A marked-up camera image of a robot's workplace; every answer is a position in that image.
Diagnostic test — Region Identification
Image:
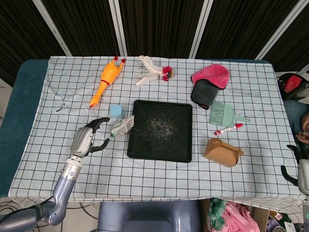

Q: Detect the blue grey robot torso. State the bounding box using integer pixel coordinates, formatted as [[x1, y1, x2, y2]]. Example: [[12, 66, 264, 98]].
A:
[[96, 200, 202, 232]]

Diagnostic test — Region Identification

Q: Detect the green fabric bundle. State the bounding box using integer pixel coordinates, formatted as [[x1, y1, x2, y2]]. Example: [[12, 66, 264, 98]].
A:
[[208, 198, 227, 230]]

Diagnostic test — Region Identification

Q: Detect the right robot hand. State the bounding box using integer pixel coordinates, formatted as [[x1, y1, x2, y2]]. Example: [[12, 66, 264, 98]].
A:
[[281, 144, 309, 194]]

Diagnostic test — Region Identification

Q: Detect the clear plastic ruler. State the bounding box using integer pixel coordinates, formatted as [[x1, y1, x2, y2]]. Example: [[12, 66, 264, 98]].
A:
[[229, 89, 261, 97]]

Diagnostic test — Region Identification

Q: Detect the black square tray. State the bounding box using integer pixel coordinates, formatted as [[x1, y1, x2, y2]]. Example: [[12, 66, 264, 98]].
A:
[[126, 99, 193, 163]]

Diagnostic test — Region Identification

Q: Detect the white feather toy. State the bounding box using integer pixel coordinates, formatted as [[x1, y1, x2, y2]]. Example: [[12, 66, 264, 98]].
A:
[[135, 55, 174, 87]]

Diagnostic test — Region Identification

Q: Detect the green and white plastic bag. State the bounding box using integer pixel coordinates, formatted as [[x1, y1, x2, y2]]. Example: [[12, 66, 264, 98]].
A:
[[110, 115, 135, 138]]

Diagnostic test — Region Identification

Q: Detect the brown cardboard box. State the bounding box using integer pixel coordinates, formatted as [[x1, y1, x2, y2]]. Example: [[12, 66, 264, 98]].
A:
[[202, 137, 244, 168]]

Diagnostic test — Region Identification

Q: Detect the pink fabric pile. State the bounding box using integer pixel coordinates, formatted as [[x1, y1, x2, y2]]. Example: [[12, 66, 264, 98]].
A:
[[223, 202, 261, 232]]

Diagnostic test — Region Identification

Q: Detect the red marker pen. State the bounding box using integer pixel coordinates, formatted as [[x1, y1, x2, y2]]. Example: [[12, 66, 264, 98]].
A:
[[214, 123, 244, 136]]

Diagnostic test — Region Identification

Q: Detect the pink and grey cloth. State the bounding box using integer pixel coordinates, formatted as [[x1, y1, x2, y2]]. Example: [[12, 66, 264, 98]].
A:
[[190, 64, 230, 110]]

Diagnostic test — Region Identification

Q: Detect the black bag with red box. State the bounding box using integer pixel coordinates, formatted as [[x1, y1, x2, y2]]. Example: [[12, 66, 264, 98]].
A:
[[277, 71, 309, 101]]

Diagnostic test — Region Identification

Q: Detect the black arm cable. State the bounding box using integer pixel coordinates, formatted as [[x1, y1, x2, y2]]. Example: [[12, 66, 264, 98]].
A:
[[36, 195, 54, 208]]

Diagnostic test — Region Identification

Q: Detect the white checkered tablecloth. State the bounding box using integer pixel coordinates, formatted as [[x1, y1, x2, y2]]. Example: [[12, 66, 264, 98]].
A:
[[8, 56, 306, 211]]

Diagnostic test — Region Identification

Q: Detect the dark folding partition screen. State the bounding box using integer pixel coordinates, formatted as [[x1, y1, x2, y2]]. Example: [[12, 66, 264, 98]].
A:
[[0, 0, 309, 87]]

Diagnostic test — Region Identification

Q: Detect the person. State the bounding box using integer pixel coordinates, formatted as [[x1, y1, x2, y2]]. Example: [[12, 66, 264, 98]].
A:
[[295, 112, 309, 145]]

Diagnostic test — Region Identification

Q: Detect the yellow rubber chicken toy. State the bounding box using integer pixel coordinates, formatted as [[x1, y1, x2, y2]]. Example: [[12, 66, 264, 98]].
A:
[[89, 55, 126, 109]]

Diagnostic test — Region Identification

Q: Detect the green plastic comb scoop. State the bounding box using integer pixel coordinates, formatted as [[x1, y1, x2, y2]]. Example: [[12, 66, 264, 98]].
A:
[[209, 101, 251, 127]]

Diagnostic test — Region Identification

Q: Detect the blue foam cube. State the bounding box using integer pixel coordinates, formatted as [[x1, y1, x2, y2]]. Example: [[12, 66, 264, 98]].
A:
[[110, 104, 124, 119]]

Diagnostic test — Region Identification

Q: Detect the open cardboard carton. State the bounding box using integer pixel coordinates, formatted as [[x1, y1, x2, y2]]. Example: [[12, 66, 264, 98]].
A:
[[201, 199, 270, 232]]

